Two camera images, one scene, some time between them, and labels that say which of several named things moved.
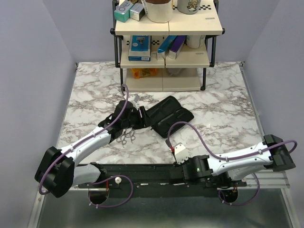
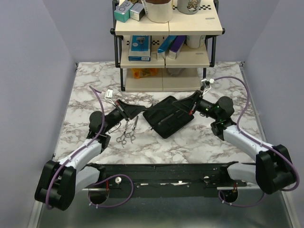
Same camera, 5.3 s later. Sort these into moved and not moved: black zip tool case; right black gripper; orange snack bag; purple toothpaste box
Moved: right black gripper
Not moved: purple toothpaste box; black zip tool case; orange snack bag
